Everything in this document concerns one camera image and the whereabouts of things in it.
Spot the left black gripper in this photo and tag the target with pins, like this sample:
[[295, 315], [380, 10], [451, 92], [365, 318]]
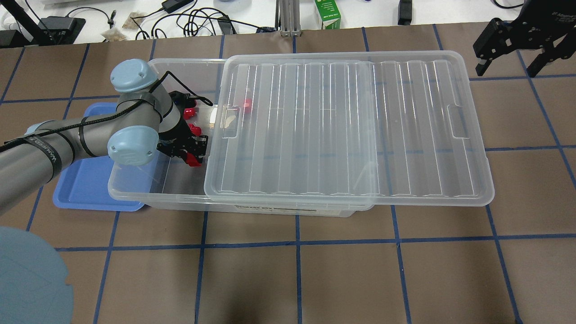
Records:
[[175, 136]]

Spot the red block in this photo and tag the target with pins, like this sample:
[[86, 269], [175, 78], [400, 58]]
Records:
[[193, 160], [189, 113], [195, 130]]

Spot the aluminium frame post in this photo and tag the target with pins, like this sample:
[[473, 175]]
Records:
[[287, 18]]

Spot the clear plastic storage box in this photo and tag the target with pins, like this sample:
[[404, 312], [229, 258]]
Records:
[[180, 184]]

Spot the black power brick top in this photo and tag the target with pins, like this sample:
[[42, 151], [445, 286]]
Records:
[[171, 6]]

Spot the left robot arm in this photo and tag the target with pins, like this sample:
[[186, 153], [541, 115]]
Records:
[[148, 120]]

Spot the green white carton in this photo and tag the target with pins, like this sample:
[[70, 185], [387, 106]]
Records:
[[328, 14]]

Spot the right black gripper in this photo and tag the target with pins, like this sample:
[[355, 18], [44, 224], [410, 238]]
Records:
[[535, 28]]

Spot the black device on desk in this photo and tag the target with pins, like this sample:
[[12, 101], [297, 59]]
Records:
[[62, 30]]

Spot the blue plastic tray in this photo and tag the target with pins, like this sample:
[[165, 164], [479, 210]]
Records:
[[84, 186]]

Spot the clear plastic box lid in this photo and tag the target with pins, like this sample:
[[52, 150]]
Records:
[[430, 149]]

